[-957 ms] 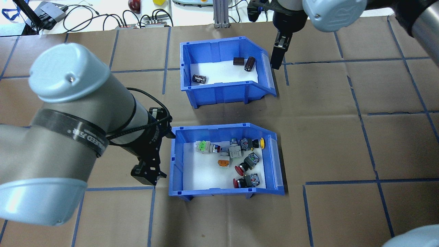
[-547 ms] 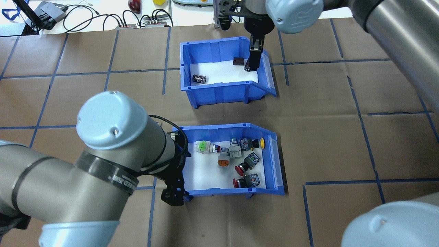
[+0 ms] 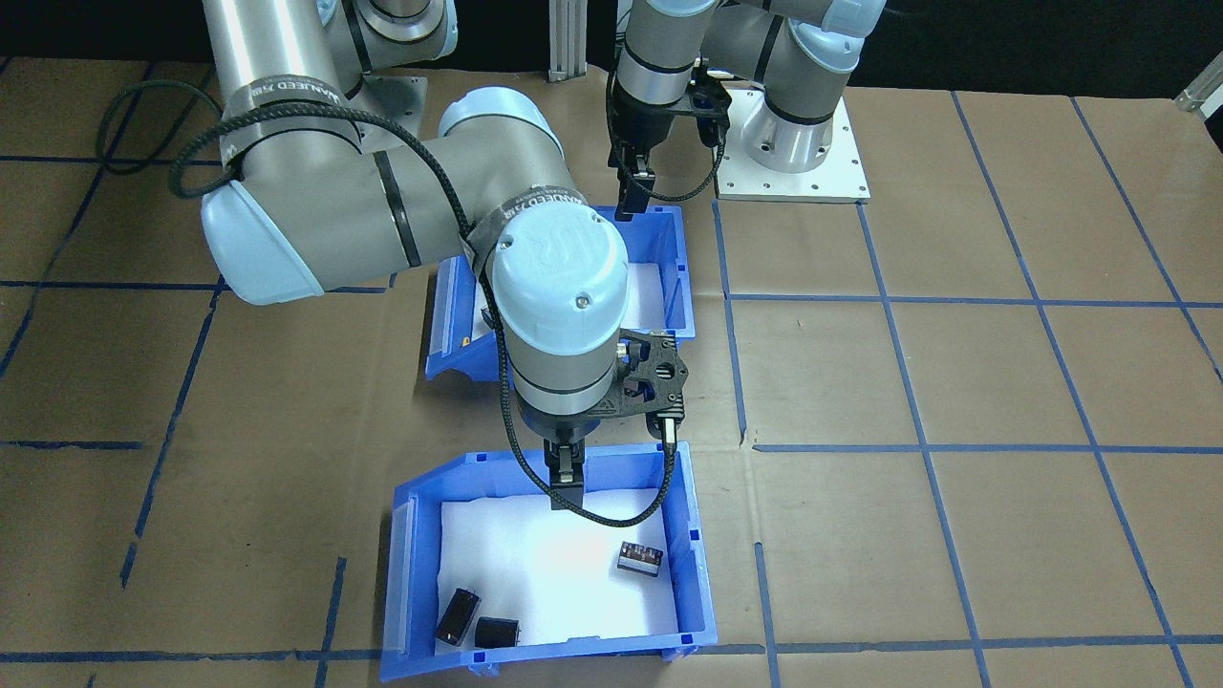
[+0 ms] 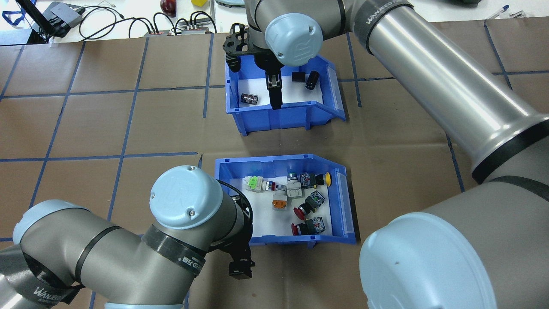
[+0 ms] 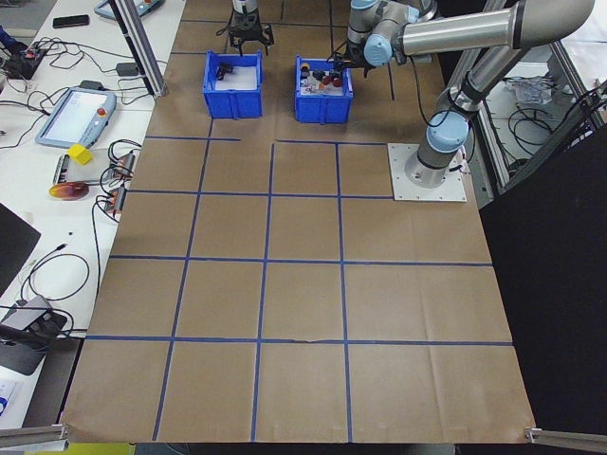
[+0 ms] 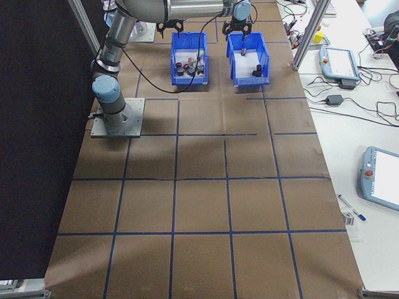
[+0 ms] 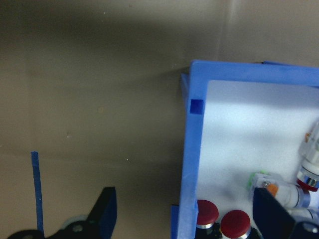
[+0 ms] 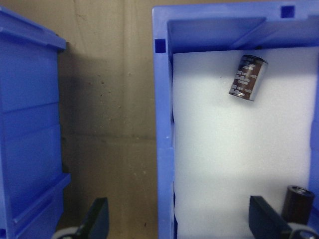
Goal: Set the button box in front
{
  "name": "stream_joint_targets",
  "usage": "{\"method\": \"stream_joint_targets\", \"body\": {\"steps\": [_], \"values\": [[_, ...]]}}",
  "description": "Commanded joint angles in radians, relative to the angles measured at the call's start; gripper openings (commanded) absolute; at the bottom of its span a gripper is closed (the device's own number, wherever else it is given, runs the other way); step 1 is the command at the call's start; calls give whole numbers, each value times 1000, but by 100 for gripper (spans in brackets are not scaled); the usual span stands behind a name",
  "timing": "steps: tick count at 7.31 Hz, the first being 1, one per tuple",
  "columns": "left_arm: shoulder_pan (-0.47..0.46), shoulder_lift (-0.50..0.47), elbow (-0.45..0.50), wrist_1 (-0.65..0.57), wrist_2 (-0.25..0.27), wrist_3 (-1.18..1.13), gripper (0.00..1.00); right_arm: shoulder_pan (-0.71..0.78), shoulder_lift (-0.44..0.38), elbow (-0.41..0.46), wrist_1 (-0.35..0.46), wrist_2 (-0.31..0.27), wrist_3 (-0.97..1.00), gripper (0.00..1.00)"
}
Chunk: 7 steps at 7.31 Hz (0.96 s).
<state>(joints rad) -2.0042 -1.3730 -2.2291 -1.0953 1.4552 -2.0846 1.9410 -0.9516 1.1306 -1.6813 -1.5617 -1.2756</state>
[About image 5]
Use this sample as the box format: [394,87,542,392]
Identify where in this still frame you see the blue bin with push buttons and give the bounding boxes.
[293,54,356,126]

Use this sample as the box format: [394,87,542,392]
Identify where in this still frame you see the blue bin with black parts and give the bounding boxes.
[202,49,266,120]

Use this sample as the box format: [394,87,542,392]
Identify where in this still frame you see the light blue teach pendant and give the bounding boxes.
[93,0,166,21]
[33,86,118,149]

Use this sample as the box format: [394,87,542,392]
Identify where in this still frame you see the crumpled white plastic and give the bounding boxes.
[505,78,554,103]

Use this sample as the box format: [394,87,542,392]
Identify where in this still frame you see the orange black usb adapter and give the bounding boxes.
[101,187,128,212]
[107,150,138,173]

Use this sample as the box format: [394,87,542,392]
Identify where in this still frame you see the black smartphone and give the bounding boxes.
[51,14,91,29]

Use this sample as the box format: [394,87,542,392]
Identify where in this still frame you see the yellow cube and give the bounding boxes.
[65,144,92,166]

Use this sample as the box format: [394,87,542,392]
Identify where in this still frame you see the black circuit board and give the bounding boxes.
[0,46,47,81]

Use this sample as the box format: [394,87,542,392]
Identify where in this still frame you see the orange red disc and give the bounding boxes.
[48,181,91,202]

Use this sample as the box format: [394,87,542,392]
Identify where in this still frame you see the dark clothed person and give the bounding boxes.
[0,26,29,58]

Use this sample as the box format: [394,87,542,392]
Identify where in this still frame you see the black flat mat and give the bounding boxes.
[0,203,43,296]

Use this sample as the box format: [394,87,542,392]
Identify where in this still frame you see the grey docking hub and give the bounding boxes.
[0,296,67,340]

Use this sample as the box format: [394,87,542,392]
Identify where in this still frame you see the grey mini computer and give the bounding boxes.
[0,338,48,377]

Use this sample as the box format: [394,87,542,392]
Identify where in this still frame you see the white printed paper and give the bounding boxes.
[0,376,25,418]

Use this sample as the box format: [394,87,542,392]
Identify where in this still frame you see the aluminium profile post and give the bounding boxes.
[107,0,168,100]

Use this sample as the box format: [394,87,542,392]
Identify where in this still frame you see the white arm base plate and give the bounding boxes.
[386,141,469,204]

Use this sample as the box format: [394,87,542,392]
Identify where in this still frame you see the red white cable bundle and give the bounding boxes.
[453,146,471,180]

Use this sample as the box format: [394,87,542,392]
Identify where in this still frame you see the metal bar frame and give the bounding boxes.
[467,40,607,195]

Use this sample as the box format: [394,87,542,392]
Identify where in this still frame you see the black desk cable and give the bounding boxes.
[21,244,91,304]

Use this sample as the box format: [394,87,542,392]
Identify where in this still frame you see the black frame cover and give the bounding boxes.
[475,106,607,446]

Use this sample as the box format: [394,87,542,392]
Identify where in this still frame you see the aluminium profile rail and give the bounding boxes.
[524,426,607,454]
[0,423,71,451]

